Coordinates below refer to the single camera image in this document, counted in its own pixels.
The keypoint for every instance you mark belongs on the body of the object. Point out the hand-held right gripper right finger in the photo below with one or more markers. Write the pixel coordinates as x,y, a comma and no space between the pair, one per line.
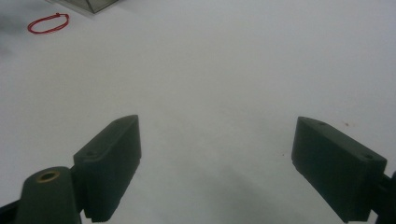
336,168

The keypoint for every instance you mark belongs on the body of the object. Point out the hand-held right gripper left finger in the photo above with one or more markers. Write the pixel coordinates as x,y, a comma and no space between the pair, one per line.
107,168

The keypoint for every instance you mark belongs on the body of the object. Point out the clear grey box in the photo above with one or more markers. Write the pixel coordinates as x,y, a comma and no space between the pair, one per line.
90,4

